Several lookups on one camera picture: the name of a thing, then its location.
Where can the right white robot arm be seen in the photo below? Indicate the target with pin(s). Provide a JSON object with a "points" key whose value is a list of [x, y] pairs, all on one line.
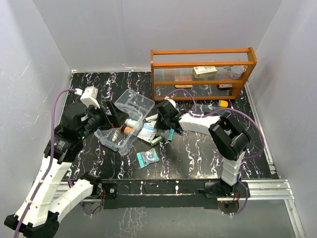
{"points": [[230, 138]]}

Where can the clear kit lid black handle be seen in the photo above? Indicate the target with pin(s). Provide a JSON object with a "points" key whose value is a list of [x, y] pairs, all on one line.
{"points": [[203, 109]]}

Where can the beige medicine box on shelf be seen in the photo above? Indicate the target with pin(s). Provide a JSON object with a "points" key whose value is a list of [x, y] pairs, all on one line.
{"points": [[204, 71]]}

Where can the clear plastic tray insert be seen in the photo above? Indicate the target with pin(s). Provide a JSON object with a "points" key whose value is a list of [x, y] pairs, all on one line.
{"points": [[135, 104]]}

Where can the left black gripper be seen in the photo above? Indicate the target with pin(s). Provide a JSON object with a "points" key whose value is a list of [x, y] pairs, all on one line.
{"points": [[117, 116]]}

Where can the orange wooden shelf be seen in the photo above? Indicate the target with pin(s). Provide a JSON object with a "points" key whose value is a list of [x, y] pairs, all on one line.
{"points": [[175, 67]]}

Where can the brown medicine bottle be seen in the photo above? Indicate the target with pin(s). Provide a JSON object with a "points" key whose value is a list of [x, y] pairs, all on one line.
{"points": [[126, 130]]}

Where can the clear plastic medicine kit box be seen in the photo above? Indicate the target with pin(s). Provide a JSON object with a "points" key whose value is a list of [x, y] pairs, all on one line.
{"points": [[115, 140]]}

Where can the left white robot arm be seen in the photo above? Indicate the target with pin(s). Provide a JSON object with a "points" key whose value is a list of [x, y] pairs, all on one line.
{"points": [[40, 215]]}

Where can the yellow grey small device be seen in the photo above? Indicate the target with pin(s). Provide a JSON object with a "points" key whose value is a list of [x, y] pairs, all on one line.
{"points": [[222, 104]]}

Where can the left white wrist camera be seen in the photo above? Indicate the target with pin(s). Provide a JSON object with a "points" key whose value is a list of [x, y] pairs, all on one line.
{"points": [[88, 97]]}

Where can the white blue gauze packet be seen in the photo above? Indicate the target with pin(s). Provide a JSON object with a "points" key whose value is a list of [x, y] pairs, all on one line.
{"points": [[148, 131]]}

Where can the flat wooden piece under shelf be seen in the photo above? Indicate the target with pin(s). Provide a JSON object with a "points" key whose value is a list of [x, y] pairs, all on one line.
{"points": [[183, 86]]}

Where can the small green medicine box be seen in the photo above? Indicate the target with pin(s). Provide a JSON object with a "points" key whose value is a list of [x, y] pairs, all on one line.
{"points": [[156, 141]]}

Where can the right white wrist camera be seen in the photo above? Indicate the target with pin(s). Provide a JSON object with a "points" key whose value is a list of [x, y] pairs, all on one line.
{"points": [[171, 101]]}

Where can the red white box under shelf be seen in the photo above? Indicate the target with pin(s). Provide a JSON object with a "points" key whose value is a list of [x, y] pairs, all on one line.
{"points": [[224, 86]]}

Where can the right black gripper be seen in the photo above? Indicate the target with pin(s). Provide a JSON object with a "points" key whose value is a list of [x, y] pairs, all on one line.
{"points": [[159, 125]]}

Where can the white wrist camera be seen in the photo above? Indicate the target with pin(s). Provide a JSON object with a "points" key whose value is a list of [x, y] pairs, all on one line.
{"points": [[88, 97], [171, 101]]}

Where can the white green sachet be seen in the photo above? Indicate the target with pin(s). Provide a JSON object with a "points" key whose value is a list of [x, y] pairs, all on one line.
{"points": [[151, 118]]}

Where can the teal tape packet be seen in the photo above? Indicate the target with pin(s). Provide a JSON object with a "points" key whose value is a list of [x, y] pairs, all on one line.
{"points": [[166, 134]]}

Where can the teal packet near front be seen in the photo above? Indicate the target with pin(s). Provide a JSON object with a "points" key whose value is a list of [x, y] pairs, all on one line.
{"points": [[148, 157]]}

